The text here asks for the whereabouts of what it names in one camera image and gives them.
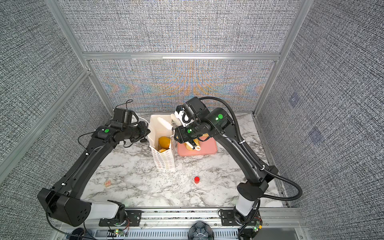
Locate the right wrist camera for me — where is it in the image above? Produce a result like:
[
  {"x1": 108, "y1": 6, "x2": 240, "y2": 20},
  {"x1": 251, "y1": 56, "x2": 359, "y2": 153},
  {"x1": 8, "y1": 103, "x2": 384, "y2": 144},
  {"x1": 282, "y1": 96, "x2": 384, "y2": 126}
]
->
[{"x1": 175, "y1": 105, "x2": 194, "y2": 127}]

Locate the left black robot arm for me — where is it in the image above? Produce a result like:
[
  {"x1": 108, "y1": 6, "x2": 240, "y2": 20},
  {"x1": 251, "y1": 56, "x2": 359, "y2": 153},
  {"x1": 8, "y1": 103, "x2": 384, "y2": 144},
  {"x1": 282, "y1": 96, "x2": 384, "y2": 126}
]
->
[{"x1": 38, "y1": 121, "x2": 150, "y2": 227}]

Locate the black round fan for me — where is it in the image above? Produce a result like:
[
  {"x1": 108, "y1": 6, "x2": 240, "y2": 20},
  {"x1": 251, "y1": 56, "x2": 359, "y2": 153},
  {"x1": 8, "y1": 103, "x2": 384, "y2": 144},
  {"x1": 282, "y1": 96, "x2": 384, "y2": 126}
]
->
[{"x1": 188, "y1": 222, "x2": 215, "y2": 240}]

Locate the aluminium front rail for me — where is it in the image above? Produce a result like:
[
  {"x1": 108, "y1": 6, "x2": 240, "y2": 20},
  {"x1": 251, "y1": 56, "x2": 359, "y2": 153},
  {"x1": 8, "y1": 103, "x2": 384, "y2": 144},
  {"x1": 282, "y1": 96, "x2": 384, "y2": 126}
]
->
[{"x1": 56, "y1": 206, "x2": 304, "y2": 229}]

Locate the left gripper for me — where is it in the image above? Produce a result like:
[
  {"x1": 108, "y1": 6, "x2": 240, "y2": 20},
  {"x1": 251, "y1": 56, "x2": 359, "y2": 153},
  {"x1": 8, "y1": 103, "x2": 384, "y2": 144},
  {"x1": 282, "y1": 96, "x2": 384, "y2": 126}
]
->
[{"x1": 124, "y1": 121, "x2": 152, "y2": 143}]

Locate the pink plastic tray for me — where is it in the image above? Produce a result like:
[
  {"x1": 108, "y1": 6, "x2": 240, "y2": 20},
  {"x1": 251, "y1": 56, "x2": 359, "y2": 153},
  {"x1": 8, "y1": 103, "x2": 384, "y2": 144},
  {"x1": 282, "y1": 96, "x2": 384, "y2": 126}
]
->
[{"x1": 177, "y1": 134, "x2": 218, "y2": 157}]

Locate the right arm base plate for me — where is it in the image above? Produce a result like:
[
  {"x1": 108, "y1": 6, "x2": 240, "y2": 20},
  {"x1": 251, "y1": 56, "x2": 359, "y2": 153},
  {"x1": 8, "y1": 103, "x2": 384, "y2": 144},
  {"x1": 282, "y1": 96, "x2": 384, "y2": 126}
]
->
[{"x1": 218, "y1": 209, "x2": 240, "y2": 227}]

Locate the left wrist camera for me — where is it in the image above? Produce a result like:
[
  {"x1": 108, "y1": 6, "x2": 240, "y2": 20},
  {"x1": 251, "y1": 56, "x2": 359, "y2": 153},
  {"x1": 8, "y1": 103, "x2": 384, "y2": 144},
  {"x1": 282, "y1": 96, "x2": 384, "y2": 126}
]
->
[{"x1": 111, "y1": 108, "x2": 139, "y2": 127}]

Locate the white printed paper bag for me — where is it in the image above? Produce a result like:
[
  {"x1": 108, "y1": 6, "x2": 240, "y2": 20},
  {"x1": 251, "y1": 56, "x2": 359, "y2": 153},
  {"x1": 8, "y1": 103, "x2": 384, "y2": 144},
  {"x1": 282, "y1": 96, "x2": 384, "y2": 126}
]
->
[{"x1": 139, "y1": 114, "x2": 176, "y2": 172}]

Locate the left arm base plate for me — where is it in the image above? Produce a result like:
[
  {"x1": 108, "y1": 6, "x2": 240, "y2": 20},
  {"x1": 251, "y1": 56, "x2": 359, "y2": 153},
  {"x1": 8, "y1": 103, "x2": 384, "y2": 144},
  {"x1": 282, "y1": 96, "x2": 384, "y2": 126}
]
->
[{"x1": 99, "y1": 210, "x2": 143, "y2": 228}]

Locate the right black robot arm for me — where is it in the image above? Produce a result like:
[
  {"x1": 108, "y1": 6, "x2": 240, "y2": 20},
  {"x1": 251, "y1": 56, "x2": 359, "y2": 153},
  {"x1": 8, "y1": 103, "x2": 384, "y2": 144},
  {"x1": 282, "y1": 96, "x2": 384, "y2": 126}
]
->
[{"x1": 174, "y1": 97, "x2": 303, "y2": 226}]

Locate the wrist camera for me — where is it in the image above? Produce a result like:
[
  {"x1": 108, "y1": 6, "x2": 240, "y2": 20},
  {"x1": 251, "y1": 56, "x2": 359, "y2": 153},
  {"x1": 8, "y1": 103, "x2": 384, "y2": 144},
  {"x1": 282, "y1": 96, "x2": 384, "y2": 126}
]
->
[
  {"x1": 175, "y1": 105, "x2": 194, "y2": 127},
  {"x1": 111, "y1": 108, "x2": 139, "y2": 127}
]

